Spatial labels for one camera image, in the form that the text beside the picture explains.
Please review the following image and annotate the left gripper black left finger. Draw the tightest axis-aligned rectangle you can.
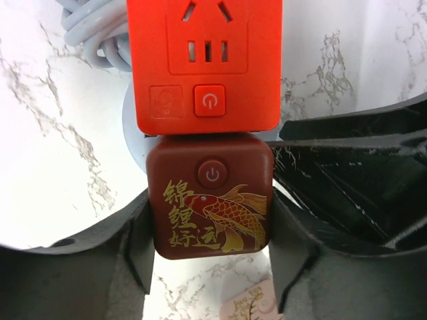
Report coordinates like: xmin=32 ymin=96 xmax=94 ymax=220
xmin=1 ymin=191 xmax=154 ymax=319

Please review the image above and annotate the red socket cube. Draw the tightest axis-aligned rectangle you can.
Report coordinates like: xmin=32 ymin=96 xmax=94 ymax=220
xmin=127 ymin=0 xmax=283 ymax=135

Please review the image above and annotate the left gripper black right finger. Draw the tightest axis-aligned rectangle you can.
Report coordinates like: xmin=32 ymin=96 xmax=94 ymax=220
xmin=268 ymin=191 xmax=426 ymax=319

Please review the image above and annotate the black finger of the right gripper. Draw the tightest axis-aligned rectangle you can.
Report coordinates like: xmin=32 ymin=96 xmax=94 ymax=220
xmin=270 ymin=95 xmax=426 ymax=250

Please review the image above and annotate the grey coiled socket cable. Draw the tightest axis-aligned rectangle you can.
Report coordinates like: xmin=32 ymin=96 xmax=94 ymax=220
xmin=55 ymin=0 xmax=131 ymax=72

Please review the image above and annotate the dark red carp adapter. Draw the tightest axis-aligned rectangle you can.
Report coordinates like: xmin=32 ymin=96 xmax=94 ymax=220
xmin=146 ymin=133 xmax=274 ymax=260

